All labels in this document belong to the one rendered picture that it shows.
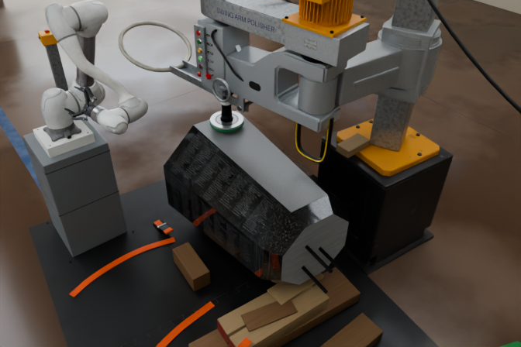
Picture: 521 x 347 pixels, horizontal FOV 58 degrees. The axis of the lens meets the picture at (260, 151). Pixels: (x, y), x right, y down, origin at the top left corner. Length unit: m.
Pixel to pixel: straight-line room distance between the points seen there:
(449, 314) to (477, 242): 0.71
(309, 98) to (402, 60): 0.60
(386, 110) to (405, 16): 0.57
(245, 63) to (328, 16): 0.61
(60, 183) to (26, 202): 1.01
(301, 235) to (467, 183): 2.11
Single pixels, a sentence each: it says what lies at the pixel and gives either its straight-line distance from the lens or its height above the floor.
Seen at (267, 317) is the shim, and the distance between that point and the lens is 2.76.
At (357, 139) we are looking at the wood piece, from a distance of 3.00.
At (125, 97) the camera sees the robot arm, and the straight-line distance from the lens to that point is 2.67.
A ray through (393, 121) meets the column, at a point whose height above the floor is 0.98.
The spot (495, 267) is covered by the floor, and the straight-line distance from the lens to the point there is 3.65.
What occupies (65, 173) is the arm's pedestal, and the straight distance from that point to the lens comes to 3.06.
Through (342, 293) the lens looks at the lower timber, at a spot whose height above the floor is 0.10.
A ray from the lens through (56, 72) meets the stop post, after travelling 4.12.
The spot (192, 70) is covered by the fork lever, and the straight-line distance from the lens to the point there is 3.17.
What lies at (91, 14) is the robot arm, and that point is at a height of 1.61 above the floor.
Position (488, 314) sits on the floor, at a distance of 3.36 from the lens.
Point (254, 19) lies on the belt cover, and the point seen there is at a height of 1.66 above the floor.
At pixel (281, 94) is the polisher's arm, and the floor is 1.27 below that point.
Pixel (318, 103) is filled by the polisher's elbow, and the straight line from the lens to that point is 2.34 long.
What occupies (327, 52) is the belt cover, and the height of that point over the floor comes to 1.63.
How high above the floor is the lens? 2.50
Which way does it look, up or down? 37 degrees down
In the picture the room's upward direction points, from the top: 1 degrees clockwise
